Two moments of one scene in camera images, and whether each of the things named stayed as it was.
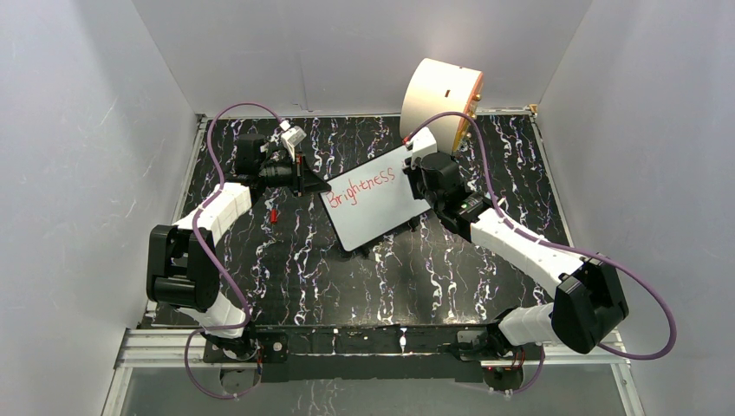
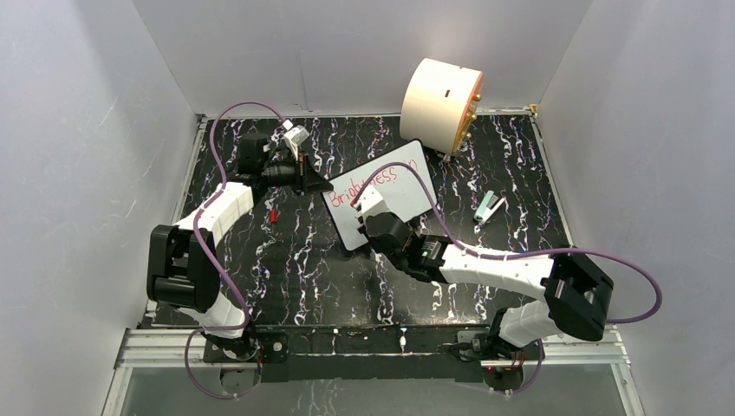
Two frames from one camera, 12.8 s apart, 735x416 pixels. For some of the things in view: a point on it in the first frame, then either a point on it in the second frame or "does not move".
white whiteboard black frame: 372,198 does not move
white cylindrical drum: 436,87 does not move
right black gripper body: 416,181 to 361,228
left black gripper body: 299,175 does not move
